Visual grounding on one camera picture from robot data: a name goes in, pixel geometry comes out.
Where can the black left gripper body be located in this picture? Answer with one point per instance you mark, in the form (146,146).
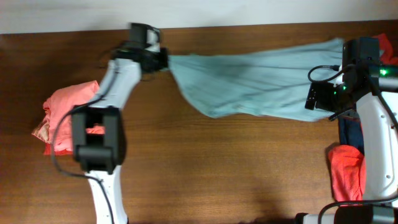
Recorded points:
(157,60)

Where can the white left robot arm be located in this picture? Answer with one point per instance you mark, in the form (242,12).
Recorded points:
(98,137)

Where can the navy blue garment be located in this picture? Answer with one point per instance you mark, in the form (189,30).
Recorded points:
(350,133)

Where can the red printed t-shirt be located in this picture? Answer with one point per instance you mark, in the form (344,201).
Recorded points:
(387,53)

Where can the folded pink shirt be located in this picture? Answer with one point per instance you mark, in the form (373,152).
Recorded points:
(56,106)

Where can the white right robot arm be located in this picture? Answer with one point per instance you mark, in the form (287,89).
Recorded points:
(365,89)

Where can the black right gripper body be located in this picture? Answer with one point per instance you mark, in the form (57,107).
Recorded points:
(329,98)

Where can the light grey-blue t-shirt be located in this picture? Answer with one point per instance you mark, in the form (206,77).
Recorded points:
(267,83)

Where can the folded red shirt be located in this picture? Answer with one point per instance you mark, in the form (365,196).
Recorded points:
(48,151)

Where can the orange-red crumpled garment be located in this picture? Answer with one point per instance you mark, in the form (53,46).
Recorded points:
(348,173)

